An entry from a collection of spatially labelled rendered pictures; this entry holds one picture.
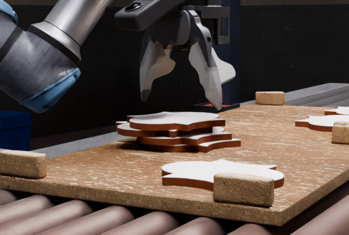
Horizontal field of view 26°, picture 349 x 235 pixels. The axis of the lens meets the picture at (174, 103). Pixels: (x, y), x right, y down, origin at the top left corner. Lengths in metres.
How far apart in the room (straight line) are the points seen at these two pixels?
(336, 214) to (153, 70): 0.41
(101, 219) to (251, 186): 0.15
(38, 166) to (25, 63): 0.59
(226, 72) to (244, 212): 0.34
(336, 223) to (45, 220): 0.28
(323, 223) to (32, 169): 0.32
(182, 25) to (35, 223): 0.39
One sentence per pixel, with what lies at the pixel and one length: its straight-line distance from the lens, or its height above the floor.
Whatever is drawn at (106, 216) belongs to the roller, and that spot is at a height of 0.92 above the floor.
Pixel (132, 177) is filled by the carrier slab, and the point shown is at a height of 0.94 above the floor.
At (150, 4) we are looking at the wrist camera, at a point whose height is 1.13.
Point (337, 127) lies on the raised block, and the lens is 1.08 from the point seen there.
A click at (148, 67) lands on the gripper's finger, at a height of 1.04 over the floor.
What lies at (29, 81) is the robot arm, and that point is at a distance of 1.41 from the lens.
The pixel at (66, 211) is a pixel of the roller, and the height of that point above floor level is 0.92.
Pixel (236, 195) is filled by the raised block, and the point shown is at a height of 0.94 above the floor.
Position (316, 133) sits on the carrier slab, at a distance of 1.18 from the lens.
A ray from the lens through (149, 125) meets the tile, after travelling 0.99.
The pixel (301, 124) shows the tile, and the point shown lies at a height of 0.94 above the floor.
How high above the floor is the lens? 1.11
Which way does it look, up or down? 6 degrees down
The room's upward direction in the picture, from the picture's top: straight up
